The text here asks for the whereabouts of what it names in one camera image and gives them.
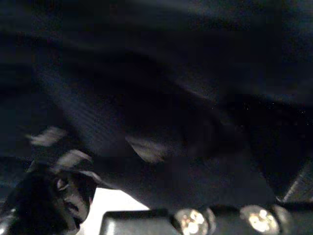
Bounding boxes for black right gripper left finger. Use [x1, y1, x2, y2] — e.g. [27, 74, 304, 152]
[0, 163, 96, 235]

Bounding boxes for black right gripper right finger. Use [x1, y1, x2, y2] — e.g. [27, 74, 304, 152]
[277, 156, 313, 204]

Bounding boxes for dark ribbed garment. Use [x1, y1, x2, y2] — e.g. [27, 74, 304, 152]
[0, 0, 313, 213]

